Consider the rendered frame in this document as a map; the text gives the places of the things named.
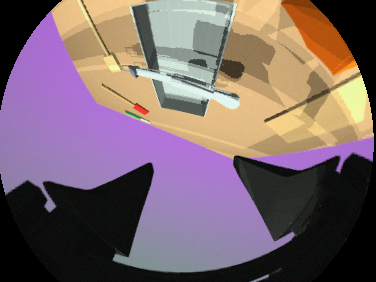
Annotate grey rectangular tin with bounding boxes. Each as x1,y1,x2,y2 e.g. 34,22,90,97
129,0,237,117

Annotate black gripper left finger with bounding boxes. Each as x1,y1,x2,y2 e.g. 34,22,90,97
43,162,155,257

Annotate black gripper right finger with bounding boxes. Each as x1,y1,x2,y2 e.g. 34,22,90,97
232,156,340,241

